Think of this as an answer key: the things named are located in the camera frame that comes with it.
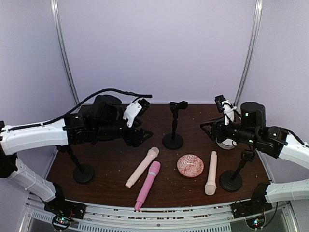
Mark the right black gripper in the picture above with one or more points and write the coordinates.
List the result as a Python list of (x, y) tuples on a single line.
[(216, 129)]

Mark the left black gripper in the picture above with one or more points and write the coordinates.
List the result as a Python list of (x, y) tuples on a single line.
[(134, 136)]

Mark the cream microphone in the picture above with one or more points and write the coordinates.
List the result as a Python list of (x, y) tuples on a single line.
[(210, 186), (151, 155)]

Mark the black microphone stand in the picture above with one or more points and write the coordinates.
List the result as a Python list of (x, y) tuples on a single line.
[(83, 173), (231, 181), (173, 140)]

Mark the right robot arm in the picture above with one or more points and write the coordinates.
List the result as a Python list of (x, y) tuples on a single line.
[(249, 127)]

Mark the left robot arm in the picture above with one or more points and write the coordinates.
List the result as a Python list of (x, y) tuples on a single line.
[(106, 120)]

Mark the white scalloped bowl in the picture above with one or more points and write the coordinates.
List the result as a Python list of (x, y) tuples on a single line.
[(226, 145)]

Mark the pink microphone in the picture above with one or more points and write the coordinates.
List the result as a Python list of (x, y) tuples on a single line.
[(152, 173)]

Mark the red patterned bowl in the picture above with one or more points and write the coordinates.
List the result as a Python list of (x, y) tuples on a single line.
[(190, 166)]

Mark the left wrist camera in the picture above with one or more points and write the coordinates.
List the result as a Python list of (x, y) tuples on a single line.
[(136, 109)]

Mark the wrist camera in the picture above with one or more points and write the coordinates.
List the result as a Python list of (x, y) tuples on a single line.
[(226, 107), (136, 109)]

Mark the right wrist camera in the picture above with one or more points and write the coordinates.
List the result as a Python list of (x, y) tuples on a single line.
[(226, 107)]

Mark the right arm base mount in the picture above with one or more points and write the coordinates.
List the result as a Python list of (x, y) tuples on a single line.
[(252, 212)]

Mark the right aluminium frame post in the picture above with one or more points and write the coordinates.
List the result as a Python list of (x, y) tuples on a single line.
[(257, 16)]

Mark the aluminium frame post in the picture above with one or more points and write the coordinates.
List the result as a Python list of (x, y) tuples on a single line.
[(257, 16), (63, 52)]

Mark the left aluminium frame post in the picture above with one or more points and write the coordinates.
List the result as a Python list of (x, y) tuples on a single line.
[(63, 52)]

